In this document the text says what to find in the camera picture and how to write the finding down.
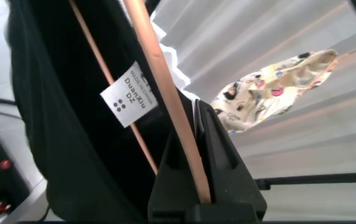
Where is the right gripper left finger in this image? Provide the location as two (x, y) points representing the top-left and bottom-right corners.
(148, 129), (203, 223)

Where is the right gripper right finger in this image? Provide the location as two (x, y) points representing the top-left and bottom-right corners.
(193, 99), (268, 223)

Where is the cream printed garment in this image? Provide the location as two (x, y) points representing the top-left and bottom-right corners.
(210, 49), (339, 134)

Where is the pink clothes hanger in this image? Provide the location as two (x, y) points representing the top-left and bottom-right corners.
(305, 42), (356, 90)
(67, 0), (212, 205)

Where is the black garment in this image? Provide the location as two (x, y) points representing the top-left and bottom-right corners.
(6, 0), (197, 222)

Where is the black clothes rack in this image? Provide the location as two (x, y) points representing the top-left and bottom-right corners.
(254, 0), (356, 191)

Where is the white curtain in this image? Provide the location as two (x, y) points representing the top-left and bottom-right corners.
(146, 0), (356, 222)

